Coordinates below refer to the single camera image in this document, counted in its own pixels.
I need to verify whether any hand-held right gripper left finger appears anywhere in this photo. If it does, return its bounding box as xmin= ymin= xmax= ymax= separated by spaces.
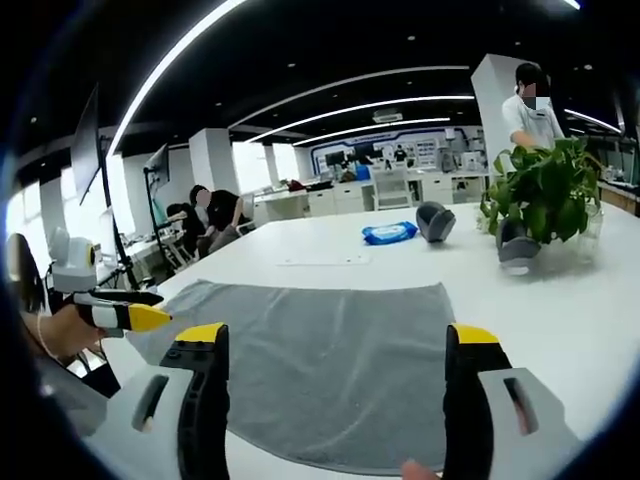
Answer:
xmin=83 ymin=322 xmax=232 ymax=480

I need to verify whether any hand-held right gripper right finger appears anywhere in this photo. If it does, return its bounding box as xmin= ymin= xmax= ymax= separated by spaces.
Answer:
xmin=442 ymin=323 xmax=587 ymax=480

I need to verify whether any grey towel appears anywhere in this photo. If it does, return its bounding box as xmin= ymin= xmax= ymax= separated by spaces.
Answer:
xmin=127 ymin=278 xmax=457 ymax=474

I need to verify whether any person's left hand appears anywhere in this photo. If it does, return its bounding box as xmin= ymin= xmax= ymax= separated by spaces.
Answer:
xmin=37 ymin=301 xmax=109 ymax=362

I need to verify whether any person's right hand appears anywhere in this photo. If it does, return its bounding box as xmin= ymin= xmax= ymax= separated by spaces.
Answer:
xmin=401 ymin=459 xmax=444 ymax=480

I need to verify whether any white table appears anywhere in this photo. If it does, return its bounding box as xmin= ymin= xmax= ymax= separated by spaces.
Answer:
xmin=82 ymin=201 xmax=640 ymax=480

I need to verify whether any large monitor on stand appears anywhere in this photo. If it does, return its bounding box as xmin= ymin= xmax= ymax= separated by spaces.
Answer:
xmin=68 ymin=83 xmax=143 ymax=291

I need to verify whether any small monitor on stand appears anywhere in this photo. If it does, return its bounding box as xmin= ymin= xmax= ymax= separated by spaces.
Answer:
xmin=142 ymin=143 xmax=177 ymax=277

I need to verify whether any grey padded shoe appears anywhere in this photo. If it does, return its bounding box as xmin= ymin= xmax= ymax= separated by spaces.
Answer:
xmin=495 ymin=216 xmax=543 ymax=277
xmin=415 ymin=200 xmax=458 ymax=244

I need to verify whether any clear glass vase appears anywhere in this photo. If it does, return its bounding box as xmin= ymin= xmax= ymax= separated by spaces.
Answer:
xmin=573 ymin=202 xmax=607 ymax=264

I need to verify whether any blue wet wipes packet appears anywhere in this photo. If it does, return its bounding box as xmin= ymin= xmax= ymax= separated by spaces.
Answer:
xmin=361 ymin=220 xmax=419 ymax=247

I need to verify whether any green potted plant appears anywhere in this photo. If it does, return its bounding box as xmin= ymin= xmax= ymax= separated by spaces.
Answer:
xmin=478 ymin=136 xmax=605 ymax=246

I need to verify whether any white table cable cover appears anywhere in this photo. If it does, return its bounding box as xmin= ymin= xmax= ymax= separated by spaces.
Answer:
xmin=276 ymin=253 xmax=372 ymax=268

